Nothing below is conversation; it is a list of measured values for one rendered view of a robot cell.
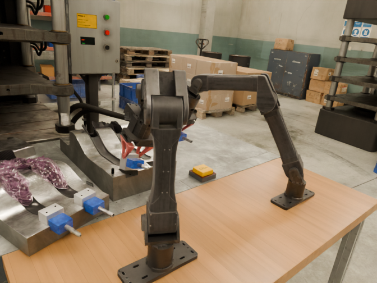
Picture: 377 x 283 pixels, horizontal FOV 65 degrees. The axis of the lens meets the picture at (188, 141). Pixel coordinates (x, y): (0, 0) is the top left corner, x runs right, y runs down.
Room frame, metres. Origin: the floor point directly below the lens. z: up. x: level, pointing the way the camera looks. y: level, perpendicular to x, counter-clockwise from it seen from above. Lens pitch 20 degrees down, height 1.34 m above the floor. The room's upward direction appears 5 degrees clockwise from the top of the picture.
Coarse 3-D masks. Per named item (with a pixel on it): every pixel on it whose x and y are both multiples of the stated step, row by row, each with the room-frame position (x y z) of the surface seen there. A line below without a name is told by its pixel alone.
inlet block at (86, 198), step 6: (78, 192) 0.74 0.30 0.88; (84, 192) 0.74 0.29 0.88; (90, 192) 0.74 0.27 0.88; (78, 198) 0.72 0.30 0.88; (84, 198) 0.71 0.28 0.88; (90, 198) 0.73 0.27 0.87; (96, 198) 0.73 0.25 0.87; (78, 204) 0.72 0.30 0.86; (84, 204) 0.71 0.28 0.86; (90, 204) 0.70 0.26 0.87; (96, 204) 0.70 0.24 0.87; (102, 204) 0.72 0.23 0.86; (90, 210) 0.69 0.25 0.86; (96, 210) 0.70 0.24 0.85; (102, 210) 0.69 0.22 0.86
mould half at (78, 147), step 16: (96, 128) 1.16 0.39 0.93; (64, 144) 1.16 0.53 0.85; (80, 144) 1.03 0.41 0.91; (112, 144) 1.09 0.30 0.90; (80, 160) 1.03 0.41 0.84; (96, 160) 0.96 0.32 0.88; (144, 160) 0.98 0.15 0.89; (96, 176) 0.92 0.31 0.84; (112, 176) 0.84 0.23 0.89; (144, 176) 0.91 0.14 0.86; (112, 192) 0.83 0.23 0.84; (128, 192) 0.87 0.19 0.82
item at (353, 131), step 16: (352, 0) 4.53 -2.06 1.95; (368, 0) 4.35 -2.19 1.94; (352, 16) 4.48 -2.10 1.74; (368, 16) 4.31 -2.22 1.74; (336, 64) 4.59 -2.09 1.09; (368, 64) 4.19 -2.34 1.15; (336, 80) 4.50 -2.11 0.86; (352, 80) 4.31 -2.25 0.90; (368, 80) 4.50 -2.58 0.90; (336, 96) 4.53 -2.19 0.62; (352, 96) 4.73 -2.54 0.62; (368, 96) 4.89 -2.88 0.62; (320, 112) 4.57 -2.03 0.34; (336, 112) 4.40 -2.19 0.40; (352, 112) 4.52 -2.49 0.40; (368, 112) 4.41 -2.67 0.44; (320, 128) 4.52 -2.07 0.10; (336, 128) 4.32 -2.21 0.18; (352, 128) 4.13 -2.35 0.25; (368, 128) 3.97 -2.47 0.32; (352, 144) 4.08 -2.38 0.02; (368, 144) 3.91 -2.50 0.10
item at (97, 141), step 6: (84, 126) 1.14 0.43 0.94; (96, 126) 1.17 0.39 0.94; (102, 126) 1.19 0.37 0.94; (108, 126) 1.19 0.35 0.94; (114, 126) 1.22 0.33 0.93; (120, 126) 1.20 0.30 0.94; (96, 132) 1.11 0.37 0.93; (114, 132) 1.15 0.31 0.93; (120, 132) 1.19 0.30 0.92; (90, 138) 1.07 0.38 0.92; (96, 138) 1.09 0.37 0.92; (120, 138) 1.14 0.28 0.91; (96, 144) 1.06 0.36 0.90; (102, 144) 1.07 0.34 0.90; (102, 150) 1.04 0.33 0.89; (132, 150) 1.09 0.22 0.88; (102, 156) 1.00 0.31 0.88; (108, 156) 1.01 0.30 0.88; (114, 156) 1.00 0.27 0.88; (144, 156) 1.03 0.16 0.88; (150, 156) 1.02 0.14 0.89; (114, 162) 0.96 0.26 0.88
